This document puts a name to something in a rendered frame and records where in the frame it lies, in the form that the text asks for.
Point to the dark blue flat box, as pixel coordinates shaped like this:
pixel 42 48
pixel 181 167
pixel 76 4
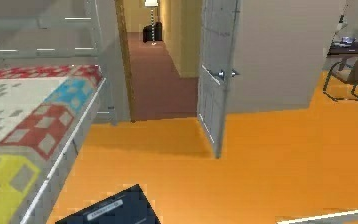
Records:
pixel 115 208

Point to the black armchair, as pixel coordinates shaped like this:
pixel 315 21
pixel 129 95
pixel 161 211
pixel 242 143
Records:
pixel 152 32

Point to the white edged grey furniture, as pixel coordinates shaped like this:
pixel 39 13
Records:
pixel 333 217

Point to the laptop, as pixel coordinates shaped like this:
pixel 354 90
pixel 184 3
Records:
pixel 347 40

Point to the white floor lamp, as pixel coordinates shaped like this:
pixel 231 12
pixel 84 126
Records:
pixel 152 13

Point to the dark desk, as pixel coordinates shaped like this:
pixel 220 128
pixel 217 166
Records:
pixel 348 49

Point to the bed with patchwork quilt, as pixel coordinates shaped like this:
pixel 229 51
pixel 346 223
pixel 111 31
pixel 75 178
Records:
pixel 37 110

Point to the brown cantilever chair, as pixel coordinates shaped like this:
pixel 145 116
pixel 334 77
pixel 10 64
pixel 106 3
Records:
pixel 355 71

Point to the grey room door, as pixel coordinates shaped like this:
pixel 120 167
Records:
pixel 217 66

